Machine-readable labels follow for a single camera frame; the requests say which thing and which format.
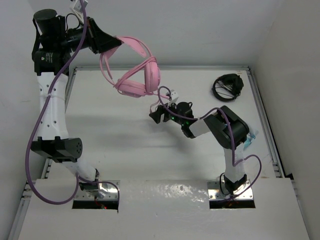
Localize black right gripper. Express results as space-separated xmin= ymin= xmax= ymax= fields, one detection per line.
xmin=150 ymin=99 xmax=185 ymax=126

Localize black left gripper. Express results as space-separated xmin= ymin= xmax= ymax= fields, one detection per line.
xmin=57 ymin=17 xmax=120 ymax=55

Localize pink cat-ear headphones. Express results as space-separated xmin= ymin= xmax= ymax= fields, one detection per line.
xmin=99 ymin=36 xmax=161 ymax=98

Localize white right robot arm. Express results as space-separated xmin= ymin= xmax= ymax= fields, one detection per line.
xmin=149 ymin=101 xmax=250 ymax=194

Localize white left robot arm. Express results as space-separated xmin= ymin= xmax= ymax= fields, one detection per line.
xmin=30 ymin=9 xmax=122 ymax=181

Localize black wrapped headphones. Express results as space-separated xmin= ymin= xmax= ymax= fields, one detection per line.
xmin=211 ymin=73 xmax=244 ymax=103

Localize white and teal headphones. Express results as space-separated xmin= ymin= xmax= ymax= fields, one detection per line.
xmin=243 ymin=129 xmax=259 ymax=150

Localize white front cover board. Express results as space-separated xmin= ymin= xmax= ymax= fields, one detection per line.
xmin=19 ymin=178 xmax=309 ymax=240

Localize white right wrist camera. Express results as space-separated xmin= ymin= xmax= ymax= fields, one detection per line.
xmin=166 ymin=89 xmax=179 ymax=107

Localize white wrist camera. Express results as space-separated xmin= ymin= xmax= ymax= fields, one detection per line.
xmin=69 ymin=0 xmax=83 ymax=16
xmin=166 ymin=89 xmax=179 ymax=107

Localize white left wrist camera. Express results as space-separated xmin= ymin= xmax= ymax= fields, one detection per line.
xmin=69 ymin=0 xmax=83 ymax=16

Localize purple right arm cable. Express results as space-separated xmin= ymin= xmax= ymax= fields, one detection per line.
xmin=157 ymin=86 xmax=263 ymax=201

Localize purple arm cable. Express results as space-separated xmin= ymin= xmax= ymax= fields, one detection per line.
xmin=157 ymin=86 xmax=263 ymax=201
xmin=25 ymin=0 xmax=121 ymax=207

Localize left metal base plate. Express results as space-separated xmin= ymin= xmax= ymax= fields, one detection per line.
xmin=74 ymin=180 xmax=120 ymax=201

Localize metal base plate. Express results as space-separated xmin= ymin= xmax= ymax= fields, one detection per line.
xmin=74 ymin=180 xmax=120 ymax=201
xmin=206 ymin=179 xmax=255 ymax=201

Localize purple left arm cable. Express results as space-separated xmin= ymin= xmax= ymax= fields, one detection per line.
xmin=25 ymin=0 xmax=121 ymax=207

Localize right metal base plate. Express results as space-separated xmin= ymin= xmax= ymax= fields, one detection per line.
xmin=206 ymin=179 xmax=255 ymax=201

